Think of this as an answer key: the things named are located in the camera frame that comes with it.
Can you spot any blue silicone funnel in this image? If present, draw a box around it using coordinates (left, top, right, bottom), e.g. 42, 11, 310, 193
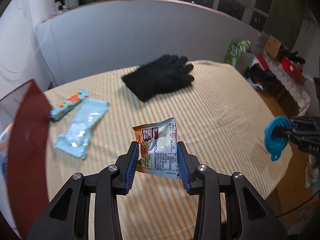
264, 116, 297, 161

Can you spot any light blue cotton ball pack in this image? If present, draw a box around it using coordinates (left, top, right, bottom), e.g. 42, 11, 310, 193
53, 98, 110, 159

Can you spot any orange white snack packet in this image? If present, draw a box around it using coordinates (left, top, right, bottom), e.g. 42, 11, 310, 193
133, 118, 180, 180

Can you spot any black knit glove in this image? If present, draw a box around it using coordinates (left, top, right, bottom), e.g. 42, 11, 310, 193
121, 54, 194, 102

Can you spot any lace covered side table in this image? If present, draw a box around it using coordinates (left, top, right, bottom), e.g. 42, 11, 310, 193
254, 54, 311, 115

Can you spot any striped yellow green tablecloth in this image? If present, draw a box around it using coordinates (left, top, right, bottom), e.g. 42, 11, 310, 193
46, 61, 292, 239

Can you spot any cardboard box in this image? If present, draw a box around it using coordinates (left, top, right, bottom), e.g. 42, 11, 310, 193
264, 35, 283, 59

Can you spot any green tissue package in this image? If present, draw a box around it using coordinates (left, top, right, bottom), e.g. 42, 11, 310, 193
223, 40, 251, 67

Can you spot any blue fruit-print cream tube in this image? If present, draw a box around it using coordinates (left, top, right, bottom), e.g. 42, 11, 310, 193
50, 89, 89, 122

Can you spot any dark red storage box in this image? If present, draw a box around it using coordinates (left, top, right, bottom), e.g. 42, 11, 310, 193
3, 80, 52, 239

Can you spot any white cable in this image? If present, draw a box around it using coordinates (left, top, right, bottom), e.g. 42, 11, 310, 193
0, 23, 51, 74

